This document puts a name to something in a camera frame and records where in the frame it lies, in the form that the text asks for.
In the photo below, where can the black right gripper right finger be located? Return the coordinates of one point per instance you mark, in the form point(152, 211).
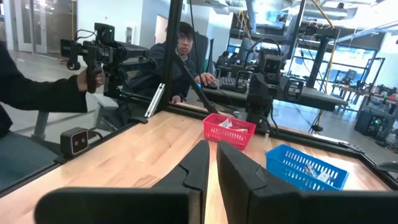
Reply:
point(267, 205)

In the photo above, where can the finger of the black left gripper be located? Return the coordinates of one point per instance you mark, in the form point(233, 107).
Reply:
point(293, 90)
point(259, 88)

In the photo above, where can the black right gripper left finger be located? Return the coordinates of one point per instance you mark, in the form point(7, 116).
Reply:
point(174, 202)

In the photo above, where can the white purple toothpaste tube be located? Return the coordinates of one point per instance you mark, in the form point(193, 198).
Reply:
point(241, 130)

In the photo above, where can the small dark toiletry item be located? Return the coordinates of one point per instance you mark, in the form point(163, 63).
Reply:
point(310, 170)

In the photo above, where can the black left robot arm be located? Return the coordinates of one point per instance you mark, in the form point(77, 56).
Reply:
point(258, 112)

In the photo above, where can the large black desk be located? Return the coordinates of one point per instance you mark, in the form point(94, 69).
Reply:
point(311, 99)

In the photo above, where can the blue plastic basket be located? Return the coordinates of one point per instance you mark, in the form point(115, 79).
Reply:
point(287, 182)

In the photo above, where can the black keyboard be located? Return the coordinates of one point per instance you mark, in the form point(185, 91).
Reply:
point(228, 84)

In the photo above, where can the black keyboard desk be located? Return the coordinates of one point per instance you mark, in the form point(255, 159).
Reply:
point(224, 95)

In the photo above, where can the person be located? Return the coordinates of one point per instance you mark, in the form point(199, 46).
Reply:
point(149, 74)
point(224, 59)
point(46, 96)

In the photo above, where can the black computer mouse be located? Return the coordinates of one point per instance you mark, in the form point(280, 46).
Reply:
point(212, 86)

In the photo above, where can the red plastic basket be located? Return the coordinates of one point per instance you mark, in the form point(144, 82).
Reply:
point(228, 140)

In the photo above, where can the cluttered work table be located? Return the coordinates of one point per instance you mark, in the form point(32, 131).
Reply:
point(373, 96)

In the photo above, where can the black computer tower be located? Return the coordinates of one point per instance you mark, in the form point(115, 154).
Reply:
point(368, 123)

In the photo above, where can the grey chair armrest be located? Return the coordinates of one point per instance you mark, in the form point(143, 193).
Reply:
point(390, 166)

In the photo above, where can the grey bench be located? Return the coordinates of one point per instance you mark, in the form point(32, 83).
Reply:
point(40, 124)

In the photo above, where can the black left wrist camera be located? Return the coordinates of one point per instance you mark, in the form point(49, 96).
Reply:
point(273, 65)

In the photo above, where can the black diagonal frame brace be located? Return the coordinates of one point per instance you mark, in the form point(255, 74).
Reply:
point(197, 85)

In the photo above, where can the black frame upright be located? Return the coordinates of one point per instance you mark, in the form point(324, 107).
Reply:
point(172, 56)

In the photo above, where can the silver aluminium bracket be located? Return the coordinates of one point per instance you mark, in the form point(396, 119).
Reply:
point(155, 99)

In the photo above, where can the black table-level camera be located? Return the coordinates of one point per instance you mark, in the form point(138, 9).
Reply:
point(74, 141)

